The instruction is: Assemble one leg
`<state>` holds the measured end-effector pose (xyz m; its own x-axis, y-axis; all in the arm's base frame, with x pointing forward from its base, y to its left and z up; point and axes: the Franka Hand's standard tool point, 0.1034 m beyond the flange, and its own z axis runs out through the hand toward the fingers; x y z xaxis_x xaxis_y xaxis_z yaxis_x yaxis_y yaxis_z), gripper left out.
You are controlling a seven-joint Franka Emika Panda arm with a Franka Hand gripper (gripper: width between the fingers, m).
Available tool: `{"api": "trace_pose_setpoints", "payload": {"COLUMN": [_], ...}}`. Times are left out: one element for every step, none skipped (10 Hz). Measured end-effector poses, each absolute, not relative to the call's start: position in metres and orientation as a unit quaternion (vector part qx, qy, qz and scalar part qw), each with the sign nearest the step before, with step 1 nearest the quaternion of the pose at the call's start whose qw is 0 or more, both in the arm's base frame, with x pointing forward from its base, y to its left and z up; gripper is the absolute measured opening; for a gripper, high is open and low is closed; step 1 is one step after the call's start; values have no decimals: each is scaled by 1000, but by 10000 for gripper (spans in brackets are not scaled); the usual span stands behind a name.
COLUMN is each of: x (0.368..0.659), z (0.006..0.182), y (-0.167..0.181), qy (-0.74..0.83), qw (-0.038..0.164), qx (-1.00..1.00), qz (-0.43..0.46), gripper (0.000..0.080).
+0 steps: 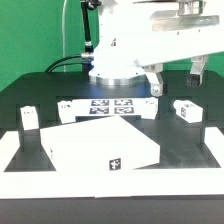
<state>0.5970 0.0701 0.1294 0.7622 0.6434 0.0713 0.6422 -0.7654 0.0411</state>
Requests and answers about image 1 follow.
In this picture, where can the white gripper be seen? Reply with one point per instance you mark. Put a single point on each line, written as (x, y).
(172, 30)

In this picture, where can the white square tabletop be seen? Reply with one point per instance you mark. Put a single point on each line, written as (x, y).
(98, 146)

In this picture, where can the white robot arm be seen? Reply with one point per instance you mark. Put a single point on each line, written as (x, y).
(113, 57)

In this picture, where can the white U-shaped fence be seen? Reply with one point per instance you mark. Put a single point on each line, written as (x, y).
(53, 184)

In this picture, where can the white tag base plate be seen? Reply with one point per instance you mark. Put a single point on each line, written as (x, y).
(109, 107)

